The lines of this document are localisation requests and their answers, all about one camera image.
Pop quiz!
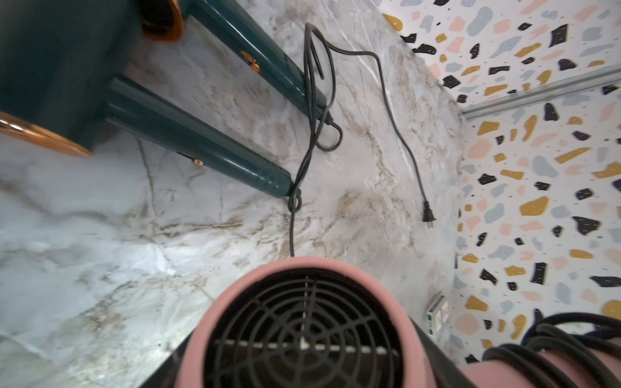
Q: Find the black cord of green dryer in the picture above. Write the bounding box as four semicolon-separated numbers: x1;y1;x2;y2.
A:
302;23;437;229

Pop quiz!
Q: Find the pink hair dryer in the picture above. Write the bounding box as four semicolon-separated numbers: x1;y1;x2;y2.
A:
174;256;621;388

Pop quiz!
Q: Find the aluminium corner post right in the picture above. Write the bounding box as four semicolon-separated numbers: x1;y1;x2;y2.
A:
463;64;620;120

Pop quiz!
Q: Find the black power cord with plug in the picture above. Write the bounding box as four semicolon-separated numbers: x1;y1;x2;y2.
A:
479;312;621;388

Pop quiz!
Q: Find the dark green hair dryer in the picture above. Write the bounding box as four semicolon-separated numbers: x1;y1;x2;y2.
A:
138;0;308;115
1;1;293;197

